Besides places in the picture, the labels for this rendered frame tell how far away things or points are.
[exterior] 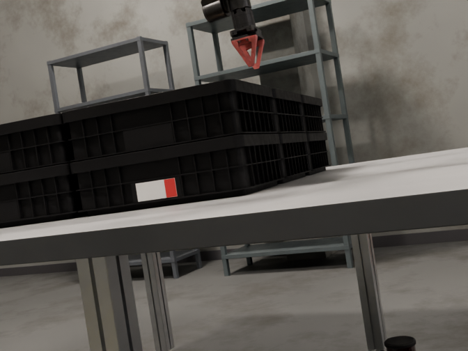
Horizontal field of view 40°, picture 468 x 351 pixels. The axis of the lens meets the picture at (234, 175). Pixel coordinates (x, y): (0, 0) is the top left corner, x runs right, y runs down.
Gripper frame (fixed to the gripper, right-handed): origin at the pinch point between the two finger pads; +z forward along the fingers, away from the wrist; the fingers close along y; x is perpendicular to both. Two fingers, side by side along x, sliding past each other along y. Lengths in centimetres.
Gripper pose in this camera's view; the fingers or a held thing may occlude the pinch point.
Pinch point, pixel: (253, 64)
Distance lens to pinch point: 173.6
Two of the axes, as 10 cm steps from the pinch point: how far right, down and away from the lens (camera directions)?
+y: -2.6, 0.6, -9.6
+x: 9.4, -2.1, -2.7
